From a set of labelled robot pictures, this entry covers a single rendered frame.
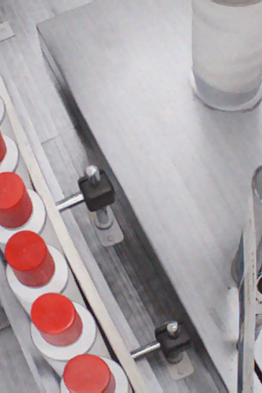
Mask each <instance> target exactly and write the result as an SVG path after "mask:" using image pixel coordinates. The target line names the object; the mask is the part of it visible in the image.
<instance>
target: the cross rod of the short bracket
mask: <svg viewBox="0 0 262 393"><path fill-rule="evenodd" d="M85 202H86V201H85V199H84V196H82V194H81V191H77V193H75V194H73V195H71V196H68V197H66V198H63V199H61V200H60V201H58V202H55V205H56V207H57V209H58V212H59V213H61V212H63V211H66V210H68V209H70V208H73V207H75V206H76V205H78V204H83V203H85Z"/></svg>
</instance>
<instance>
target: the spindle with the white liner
mask: <svg viewBox="0 0 262 393"><path fill-rule="evenodd" d="M191 5H192V22H191V32H192V36H193V37H192V48H191V52H192V56H191V70H190V71H191V73H190V83H191V87H192V89H193V91H194V92H195V94H196V95H197V96H198V97H199V98H200V99H201V100H202V101H203V102H205V103H206V104H209V105H211V106H213V107H215V108H216V109H218V110H221V111H242V110H244V109H247V108H248V109H249V108H251V106H253V105H254V104H255V103H256V102H257V101H258V100H259V99H260V98H261V95H262V0H191Z"/></svg>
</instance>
